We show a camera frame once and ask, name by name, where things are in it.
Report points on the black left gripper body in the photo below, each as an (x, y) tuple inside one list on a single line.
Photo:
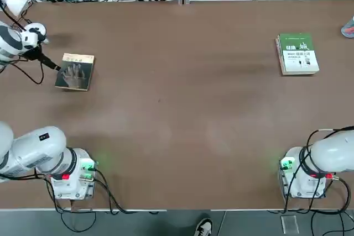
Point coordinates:
[(34, 52)]

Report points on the dark book with hand cover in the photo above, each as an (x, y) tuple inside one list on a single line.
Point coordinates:
[(76, 73)]

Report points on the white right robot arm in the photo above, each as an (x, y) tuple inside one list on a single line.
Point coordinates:
[(326, 158)]

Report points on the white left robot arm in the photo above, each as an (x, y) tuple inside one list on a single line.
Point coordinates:
[(36, 150)]

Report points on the green and white book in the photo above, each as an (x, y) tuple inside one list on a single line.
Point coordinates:
[(298, 53)]

